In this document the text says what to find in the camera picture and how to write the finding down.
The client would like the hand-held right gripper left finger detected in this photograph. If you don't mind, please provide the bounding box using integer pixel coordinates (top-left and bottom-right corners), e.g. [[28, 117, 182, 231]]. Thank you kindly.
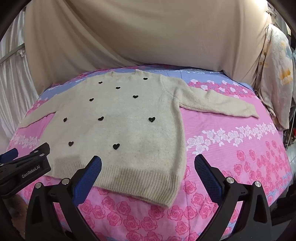
[[24, 156, 102, 241]]

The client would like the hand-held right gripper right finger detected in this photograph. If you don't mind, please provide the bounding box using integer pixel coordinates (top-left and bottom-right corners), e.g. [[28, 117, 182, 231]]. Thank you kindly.
[[194, 154, 274, 241]]

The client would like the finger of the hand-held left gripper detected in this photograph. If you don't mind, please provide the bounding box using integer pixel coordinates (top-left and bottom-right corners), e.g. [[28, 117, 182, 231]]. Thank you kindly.
[[0, 148, 19, 163], [0, 143, 52, 198]]

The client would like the cream sweater with black hearts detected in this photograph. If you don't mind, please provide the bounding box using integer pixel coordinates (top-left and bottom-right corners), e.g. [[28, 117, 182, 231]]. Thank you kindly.
[[18, 71, 259, 208]]

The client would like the pink rose print bed sheet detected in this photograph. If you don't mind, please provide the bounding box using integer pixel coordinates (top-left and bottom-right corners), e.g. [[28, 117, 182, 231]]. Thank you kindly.
[[5, 62, 292, 241]]

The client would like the white curtain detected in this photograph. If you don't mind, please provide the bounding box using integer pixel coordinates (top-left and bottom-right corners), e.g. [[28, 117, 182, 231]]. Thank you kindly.
[[0, 9, 40, 145]]

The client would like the floral cream blanket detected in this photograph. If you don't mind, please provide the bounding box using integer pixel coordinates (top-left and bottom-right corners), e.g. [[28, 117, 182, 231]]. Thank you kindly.
[[255, 23, 295, 131]]

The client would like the beige backdrop cloth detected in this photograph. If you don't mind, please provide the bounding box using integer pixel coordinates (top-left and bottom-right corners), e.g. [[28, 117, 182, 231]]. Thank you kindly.
[[23, 0, 273, 87]]

